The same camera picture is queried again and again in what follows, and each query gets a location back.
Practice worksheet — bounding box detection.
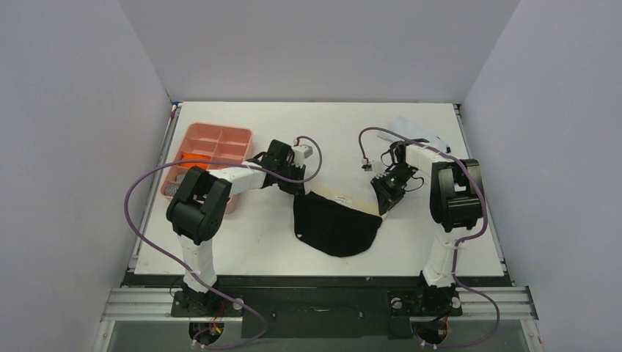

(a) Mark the black underwear beige waistband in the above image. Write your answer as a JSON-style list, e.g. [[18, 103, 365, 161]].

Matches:
[[293, 191, 383, 257]]

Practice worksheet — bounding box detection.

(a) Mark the orange underwear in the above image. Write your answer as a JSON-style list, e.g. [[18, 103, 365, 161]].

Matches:
[[180, 152, 211, 170]]

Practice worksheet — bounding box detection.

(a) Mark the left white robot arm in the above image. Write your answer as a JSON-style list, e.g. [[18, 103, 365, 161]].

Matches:
[[166, 139, 313, 315]]

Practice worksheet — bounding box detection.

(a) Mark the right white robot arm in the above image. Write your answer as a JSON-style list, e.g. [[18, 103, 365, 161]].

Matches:
[[370, 142, 483, 315]]

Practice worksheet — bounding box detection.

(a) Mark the light blue underwear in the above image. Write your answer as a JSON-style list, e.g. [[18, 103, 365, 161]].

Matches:
[[387, 117, 451, 153]]

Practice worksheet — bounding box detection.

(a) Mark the grey striped rolled underwear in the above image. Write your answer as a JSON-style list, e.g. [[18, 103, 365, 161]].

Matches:
[[161, 183, 180, 198]]

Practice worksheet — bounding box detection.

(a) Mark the pink divided storage tray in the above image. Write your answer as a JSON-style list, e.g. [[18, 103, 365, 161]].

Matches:
[[158, 122, 253, 201]]

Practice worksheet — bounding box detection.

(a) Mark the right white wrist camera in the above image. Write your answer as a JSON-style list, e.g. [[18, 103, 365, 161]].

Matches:
[[362, 158, 384, 174]]

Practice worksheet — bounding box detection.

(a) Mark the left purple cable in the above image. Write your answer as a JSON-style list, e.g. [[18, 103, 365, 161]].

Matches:
[[123, 135, 323, 351]]

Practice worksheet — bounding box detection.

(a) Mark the aluminium mounting rail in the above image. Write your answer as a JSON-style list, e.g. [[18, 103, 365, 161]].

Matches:
[[99, 285, 539, 323]]

